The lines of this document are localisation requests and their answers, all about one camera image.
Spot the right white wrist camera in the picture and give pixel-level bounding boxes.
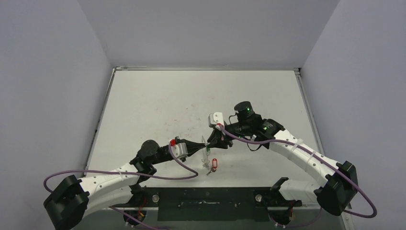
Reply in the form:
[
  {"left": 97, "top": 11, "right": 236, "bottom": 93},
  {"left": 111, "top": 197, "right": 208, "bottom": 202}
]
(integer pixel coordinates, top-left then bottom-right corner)
[{"left": 208, "top": 112, "right": 225, "bottom": 128}]

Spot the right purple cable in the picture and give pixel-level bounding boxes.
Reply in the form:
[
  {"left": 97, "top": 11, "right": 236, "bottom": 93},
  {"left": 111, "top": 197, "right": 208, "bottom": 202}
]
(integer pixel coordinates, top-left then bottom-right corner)
[{"left": 217, "top": 124, "right": 378, "bottom": 229}]

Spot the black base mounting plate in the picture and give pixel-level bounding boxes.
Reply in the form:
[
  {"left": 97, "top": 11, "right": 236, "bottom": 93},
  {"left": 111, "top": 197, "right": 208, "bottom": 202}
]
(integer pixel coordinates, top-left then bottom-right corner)
[{"left": 119, "top": 187, "right": 302, "bottom": 222}]

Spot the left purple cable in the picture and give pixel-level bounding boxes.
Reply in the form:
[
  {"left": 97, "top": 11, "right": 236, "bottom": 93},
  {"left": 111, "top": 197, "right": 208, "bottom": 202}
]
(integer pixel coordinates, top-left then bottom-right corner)
[{"left": 43, "top": 144, "right": 199, "bottom": 230}]

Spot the purple cable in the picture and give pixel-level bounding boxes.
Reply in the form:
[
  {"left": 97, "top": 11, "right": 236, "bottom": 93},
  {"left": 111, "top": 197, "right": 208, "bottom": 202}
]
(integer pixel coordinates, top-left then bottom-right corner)
[
  {"left": 43, "top": 144, "right": 199, "bottom": 230},
  {"left": 217, "top": 124, "right": 378, "bottom": 229}
]

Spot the aluminium frame rail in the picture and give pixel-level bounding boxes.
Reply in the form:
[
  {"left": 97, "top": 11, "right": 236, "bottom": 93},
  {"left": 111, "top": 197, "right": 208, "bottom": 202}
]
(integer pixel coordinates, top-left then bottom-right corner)
[{"left": 341, "top": 209, "right": 352, "bottom": 224}]

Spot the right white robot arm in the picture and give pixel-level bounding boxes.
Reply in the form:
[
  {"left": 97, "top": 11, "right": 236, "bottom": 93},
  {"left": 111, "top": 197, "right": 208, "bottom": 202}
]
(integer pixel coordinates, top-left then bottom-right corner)
[{"left": 208, "top": 101, "right": 358, "bottom": 216}]

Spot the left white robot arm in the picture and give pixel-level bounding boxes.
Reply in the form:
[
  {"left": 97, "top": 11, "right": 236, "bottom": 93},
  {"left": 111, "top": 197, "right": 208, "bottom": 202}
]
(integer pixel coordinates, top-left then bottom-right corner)
[{"left": 44, "top": 137, "right": 207, "bottom": 230}]

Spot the large metal keyring plate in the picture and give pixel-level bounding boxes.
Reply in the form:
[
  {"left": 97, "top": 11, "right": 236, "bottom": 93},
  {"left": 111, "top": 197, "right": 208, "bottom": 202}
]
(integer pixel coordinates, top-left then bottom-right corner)
[{"left": 202, "top": 136, "right": 210, "bottom": 169}]

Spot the key with red tag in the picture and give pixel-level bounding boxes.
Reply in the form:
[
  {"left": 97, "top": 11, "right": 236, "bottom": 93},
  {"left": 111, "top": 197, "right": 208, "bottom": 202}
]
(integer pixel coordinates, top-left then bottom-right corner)
[{"left": 206, "top": 158, "right": 218, "bottom": 176}]

